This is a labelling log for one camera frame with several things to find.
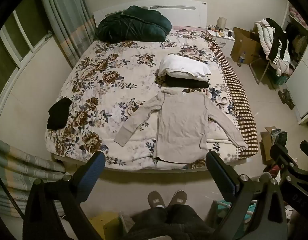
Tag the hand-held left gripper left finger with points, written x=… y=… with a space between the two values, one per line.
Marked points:
x=96 y=166

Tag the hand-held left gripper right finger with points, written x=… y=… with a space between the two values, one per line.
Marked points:
x=218 y=172

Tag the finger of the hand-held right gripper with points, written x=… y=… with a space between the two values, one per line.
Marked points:
x=281 y=153
x=307 y=148

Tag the beige long-sleeve shirt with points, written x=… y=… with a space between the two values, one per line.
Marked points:
x=181 y=127

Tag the small black cloth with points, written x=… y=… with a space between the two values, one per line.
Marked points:
x=59 y=113

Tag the hanging clothes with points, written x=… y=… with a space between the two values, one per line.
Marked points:
x=297 y=38

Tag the chair with piled clothes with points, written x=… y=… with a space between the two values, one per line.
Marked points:
x=262 y=36

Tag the small open cardboard box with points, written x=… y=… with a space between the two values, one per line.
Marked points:
x=267 y=142

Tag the white pipe rack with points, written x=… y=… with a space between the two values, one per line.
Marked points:
x=225 y=205

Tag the grey slipper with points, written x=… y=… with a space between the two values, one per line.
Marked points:
x=156 y=199
x=178 y=198

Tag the dark patterned slippers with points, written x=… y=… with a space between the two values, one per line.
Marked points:
x=286 y=98

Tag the yellow box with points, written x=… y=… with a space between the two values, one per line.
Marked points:
x=104 y=226

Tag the white wardrobe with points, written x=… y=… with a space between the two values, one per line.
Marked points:
x=304 y=85

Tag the brown checkered blanket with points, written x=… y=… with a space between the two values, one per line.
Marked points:
x=237 y=97

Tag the person's legs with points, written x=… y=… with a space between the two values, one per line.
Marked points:
x=166 y=222

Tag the green storage box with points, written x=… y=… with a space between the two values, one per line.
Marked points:
x=280 y=80

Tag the green striped curtain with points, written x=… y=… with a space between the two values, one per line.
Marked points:
x=66 y=17
x=21 y=170

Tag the metal folding chair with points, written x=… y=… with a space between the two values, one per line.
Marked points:
x=258 y=67

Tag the folded black garment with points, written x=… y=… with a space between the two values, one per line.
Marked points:
x=186 y=82

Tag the floral blanket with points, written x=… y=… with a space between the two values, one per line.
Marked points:
x=114 y=70

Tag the plastic water bottle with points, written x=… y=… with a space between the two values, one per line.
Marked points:
x=241 y=59

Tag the folded white garment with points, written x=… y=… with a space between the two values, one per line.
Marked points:
x=183 y=67

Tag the black striped track jacket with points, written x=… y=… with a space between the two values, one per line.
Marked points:
x=278 y=40

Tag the large cardboard box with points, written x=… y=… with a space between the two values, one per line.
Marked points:
x=245 y=46

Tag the white nightstand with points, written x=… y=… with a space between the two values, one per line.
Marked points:
x=225 y=43

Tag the dark cup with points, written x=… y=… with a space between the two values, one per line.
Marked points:
x=230 y=33

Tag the pink floral quilt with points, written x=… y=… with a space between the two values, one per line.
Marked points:
x=297 y=15

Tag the dark green duvet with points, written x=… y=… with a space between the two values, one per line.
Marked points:
x=134 y=26

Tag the white framed window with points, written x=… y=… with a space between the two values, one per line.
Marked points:
x=16 y=37

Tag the white bed headboard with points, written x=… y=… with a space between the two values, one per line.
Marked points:
x=188 y=11

